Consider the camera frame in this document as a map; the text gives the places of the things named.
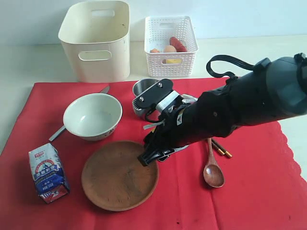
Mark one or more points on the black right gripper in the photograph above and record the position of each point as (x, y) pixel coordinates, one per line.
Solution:
(183, 126)

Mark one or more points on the wooden spoon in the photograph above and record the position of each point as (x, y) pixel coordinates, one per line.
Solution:
(212, 173)

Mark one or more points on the yellow cheese wedge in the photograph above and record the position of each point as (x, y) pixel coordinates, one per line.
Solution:
(173, 61)

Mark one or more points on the orange fried nugget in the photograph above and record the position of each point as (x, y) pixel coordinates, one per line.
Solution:
(154, 50)

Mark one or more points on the brown egg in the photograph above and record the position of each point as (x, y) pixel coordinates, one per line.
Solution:
(169, 49)

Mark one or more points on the blue white milk carton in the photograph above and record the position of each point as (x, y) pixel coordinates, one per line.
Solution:
(48, 173)

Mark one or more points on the red sausage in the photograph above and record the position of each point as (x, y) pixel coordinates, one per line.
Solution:
(177, 45)

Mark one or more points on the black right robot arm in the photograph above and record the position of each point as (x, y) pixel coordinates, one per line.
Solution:
(270, 91)

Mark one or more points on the dark wooden chopstick lower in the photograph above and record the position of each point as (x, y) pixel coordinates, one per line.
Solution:
(218, 149)

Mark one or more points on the dark wooden chopstick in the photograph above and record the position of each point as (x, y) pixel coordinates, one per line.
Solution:
(226, 152)
(218, 149)

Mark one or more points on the brown wooden plate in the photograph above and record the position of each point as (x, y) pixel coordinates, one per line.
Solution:
(113, 178)

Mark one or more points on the dark wooden chopstick upper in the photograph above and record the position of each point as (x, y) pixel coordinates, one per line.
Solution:
(226, 152)

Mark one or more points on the steel cup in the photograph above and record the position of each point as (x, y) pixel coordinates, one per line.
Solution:
(137, 89)

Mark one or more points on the white enamel bowl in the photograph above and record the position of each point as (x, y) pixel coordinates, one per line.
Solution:
(93, 117)

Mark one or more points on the steel table knife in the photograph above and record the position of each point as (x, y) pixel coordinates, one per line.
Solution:
(62, 129)

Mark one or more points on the red table cloth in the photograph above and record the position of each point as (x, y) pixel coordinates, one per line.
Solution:
(263, 190)

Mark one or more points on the white perforated plastic basket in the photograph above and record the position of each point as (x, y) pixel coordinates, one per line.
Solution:
(158, 31)

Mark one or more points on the cream plastic bin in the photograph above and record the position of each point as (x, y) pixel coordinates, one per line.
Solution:
(95, 36)

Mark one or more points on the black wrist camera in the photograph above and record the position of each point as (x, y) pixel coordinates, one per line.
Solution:
(153, 95)

